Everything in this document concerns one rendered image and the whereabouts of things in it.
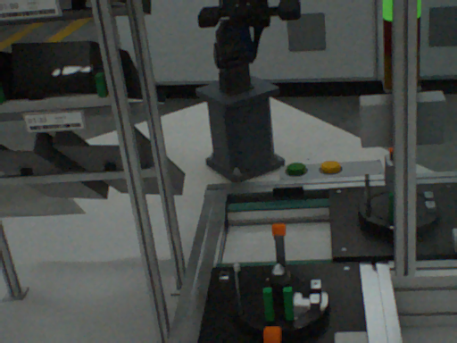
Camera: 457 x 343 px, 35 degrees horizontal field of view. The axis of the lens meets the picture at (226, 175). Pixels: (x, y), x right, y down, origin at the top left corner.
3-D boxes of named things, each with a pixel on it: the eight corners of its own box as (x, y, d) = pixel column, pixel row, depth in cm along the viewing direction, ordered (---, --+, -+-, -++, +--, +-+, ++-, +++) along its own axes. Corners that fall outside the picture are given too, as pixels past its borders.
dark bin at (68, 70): (99, 104, 133) (99, 62, 133) (165, 103, 129) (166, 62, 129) (11, 94, 106) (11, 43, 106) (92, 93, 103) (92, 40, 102)
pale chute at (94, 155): (120, 193, 144) (124, 171, 145) (183, 196, 140) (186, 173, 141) (51, 146, 118) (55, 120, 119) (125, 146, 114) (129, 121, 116)
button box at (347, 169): (282, 189, 156) (279, 163, 153) (381, 184, 153) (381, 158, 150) (281, 205, 150) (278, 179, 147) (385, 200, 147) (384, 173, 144)
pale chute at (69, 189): (48, 197, 146) (52, 176, 147) (107, 199, 142) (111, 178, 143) (-37, 151, 120) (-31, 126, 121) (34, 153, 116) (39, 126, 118)
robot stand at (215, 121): (253, 146, 187) (246, 72, 178) (286, 164, 175) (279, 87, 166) (204, 163, 181) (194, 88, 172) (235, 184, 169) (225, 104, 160)
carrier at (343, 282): (213, 277, 121) (203, 212, 115) (359, 271, 118) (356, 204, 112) (193, 380, 100) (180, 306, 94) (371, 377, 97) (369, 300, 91)
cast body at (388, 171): (384, 181, 128) (383, 145, 125) (410, 179, 128) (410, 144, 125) (389, 204, 121) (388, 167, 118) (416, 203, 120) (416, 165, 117)
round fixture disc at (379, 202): (355, 198, 135) (355, 189, 134) (434, 195, 133) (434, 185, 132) (361, 239, 123) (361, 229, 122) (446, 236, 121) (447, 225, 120)
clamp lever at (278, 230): (275, 271, 112) (272, 223, 112) (288, 271, 112) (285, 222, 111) (274, 277, 109) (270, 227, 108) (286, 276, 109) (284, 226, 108)
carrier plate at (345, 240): (328, 196, 141) (328, 187, 140) (456, 189, 138) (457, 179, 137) (332, 267, 120) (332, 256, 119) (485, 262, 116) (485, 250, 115)
